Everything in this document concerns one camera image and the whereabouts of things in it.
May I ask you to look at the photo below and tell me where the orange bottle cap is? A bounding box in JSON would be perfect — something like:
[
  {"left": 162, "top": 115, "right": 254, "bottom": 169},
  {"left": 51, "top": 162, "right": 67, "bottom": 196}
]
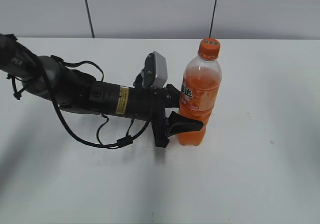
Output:
[{"left": 198, "top": 38, "right": 221, "bottom": 61}]

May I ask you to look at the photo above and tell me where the orange soda plastic bottle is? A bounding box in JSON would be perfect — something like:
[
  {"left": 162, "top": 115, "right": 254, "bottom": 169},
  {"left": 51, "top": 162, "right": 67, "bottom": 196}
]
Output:
[{"left": 177, "top": 53, "right": 223, "bottom": 147}]

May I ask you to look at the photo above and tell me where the black wall cable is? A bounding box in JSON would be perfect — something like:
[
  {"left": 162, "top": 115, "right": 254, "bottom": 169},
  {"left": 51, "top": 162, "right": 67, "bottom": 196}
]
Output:
[
  {"left": 81, "top": 0, "right": 96, "bottom": 39},
  {"left": 208, "top": 0, "right": 221, "bottom": 39}
]

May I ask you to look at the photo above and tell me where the right black wall cable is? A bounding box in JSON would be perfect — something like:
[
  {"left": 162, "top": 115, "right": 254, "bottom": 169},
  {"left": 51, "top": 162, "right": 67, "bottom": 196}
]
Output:
[{"left": 208, "top": 0, "right": 221, "bottom": 39}]

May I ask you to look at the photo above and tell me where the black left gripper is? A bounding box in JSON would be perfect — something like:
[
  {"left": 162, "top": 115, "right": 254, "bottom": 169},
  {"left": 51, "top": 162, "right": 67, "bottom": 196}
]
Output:
[{"left": 87, "top": 82, "right": 203, "bottom": 145}]

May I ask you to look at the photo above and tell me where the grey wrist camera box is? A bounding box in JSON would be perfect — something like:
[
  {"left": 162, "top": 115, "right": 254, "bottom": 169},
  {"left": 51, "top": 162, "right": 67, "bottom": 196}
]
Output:
[{"left": 133, "top": 51, "right": 168, "bottom": 89}]

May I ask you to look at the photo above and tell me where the left black wall cable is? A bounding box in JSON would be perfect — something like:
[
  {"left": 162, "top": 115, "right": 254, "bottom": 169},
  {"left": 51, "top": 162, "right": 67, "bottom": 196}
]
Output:
[{"left": 81, "top": 0, "right": 96, "bottom": 39}]

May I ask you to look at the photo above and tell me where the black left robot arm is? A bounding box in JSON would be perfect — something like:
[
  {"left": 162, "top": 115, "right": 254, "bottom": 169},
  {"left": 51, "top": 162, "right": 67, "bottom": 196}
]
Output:
[{"left": 0, "top": 34, "right": 203, "bottom": 148}]

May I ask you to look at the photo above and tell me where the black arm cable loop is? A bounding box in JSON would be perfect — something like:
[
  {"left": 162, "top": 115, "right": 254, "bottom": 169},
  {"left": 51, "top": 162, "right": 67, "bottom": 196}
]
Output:
[{"left": 37, "top": 56, "right": 151, "bottom": 149}]

